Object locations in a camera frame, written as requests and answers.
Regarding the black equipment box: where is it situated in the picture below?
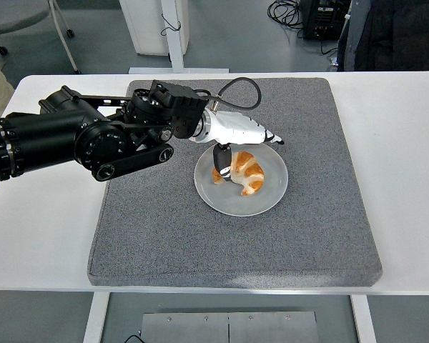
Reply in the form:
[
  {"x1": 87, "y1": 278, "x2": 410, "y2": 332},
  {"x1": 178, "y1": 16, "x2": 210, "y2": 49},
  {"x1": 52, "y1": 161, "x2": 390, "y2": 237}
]
[{"x1": 300, "y1": 0, "x2": 353, "y2": 41}]

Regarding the croissant bread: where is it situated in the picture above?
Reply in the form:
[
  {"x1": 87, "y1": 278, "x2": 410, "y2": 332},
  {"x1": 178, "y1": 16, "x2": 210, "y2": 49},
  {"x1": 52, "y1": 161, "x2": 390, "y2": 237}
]
[{"x1": 212, "y1": 151, "x2": 265, "y2": 197}]

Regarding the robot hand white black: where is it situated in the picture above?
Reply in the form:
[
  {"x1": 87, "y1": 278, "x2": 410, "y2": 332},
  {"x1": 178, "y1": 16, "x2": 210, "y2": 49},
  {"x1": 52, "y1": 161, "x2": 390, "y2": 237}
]
[{"x1": 204, "y1": 110, "x2": 285, "y2": 183}]

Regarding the white table post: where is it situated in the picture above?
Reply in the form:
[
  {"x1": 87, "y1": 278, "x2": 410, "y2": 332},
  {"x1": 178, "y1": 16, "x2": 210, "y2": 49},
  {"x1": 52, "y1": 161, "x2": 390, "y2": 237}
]
[{"x1": 128, "y1": 0, "x2": 230, "y2": 74}]

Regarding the grey speckled mat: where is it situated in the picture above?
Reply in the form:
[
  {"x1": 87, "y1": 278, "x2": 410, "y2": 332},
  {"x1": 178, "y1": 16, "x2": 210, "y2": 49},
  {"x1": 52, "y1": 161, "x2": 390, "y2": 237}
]
[{"x1": 87, "y1": 76, "x2": 384, "y2": 289}]

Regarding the grey chair with casters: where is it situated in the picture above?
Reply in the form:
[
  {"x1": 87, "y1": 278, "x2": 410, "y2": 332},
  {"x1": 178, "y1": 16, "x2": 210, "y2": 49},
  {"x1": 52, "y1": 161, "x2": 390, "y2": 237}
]
[{"x1": 0, "y1": 0, "x2": 82, "y2": 74}]

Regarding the round grey plate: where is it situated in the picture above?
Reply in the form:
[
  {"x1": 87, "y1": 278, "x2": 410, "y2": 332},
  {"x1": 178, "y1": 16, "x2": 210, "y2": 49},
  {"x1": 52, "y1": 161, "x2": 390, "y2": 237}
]
[{"x1": 194, "y1": 141, "x2": 290, "y2": 217}]

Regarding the black cable on post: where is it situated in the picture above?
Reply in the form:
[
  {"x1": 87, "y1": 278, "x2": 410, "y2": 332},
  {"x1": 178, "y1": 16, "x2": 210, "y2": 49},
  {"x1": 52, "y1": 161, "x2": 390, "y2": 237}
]
[{"x1": 160, "y1": 13, "x2": 182, "y2": 36}]

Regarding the grey metal plate with screws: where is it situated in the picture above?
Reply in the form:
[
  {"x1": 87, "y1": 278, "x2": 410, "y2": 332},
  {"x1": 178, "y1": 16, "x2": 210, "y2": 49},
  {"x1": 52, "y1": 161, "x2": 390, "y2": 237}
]
[{"x1": 139, "y1": 311, "x2": 320, "y2": 343}]

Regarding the black floor cable bundle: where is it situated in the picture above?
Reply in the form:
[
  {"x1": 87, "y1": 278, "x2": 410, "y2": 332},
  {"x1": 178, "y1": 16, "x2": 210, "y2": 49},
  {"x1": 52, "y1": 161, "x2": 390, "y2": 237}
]
[{"x1": 267, "y1": 0, "x2": 305, "y2": 30}]

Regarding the white table leg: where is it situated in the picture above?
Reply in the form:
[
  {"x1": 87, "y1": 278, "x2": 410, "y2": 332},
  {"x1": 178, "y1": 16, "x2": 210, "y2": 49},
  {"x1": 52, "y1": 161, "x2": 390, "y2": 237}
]
[
  {"x1": 82, "y1": 292, "x2": 111, "y2": 343},
  {"x1": 349, "y1": 294, "x2": 377, "y2": 343}
]

